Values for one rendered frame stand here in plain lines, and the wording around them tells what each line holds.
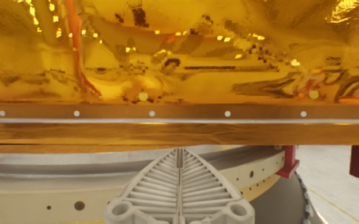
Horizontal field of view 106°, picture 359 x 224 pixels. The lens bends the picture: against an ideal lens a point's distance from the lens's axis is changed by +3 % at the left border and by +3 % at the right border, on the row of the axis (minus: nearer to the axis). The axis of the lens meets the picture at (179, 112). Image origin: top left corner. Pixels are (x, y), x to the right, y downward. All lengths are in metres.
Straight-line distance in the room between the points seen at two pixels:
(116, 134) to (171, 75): 0.17
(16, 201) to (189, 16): 0.39
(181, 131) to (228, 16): 0.23
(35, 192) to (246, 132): 0.36
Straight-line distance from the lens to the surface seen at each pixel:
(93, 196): 0.27
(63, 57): 0.35
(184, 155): 0.17
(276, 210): 0.51
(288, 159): 0.49
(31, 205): 0.31
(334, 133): 0.43
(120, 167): 0.30
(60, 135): 0.38
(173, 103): 0.28
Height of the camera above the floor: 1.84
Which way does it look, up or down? 4 degrees down
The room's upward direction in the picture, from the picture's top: straight up
